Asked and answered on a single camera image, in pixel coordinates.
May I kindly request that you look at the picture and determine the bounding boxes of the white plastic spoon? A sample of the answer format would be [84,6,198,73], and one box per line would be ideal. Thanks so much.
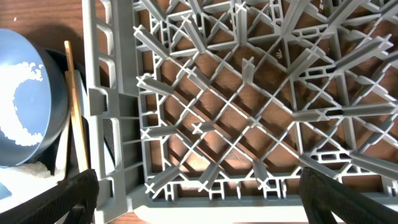
[54,70,90,181]

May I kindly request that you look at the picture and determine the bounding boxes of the light blue saucer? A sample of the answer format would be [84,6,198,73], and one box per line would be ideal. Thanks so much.
[0,183,12,200]

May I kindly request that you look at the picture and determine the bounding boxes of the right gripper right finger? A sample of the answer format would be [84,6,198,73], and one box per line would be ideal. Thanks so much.
[299,167,397,224]

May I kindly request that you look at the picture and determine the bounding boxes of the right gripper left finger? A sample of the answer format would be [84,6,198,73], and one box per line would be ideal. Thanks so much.
[1,169,99,223]

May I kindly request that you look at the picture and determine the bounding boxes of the grey dishwasher rack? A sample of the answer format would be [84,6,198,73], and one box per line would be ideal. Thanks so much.
[82,0,397,223]

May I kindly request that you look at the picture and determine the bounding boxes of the dark blue plate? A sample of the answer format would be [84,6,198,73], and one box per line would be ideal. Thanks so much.
[1,29,68,167]

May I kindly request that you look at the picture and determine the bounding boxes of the round black serving tray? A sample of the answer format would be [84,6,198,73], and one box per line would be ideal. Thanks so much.
[27,49,115,179]

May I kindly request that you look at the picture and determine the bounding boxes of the white rice pile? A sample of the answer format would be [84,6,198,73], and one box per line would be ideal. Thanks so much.
[1,62,43,147]

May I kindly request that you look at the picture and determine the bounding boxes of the wooden chopstick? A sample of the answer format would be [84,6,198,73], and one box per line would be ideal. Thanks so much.
[64,40,89,172]
[65,71,80,133]

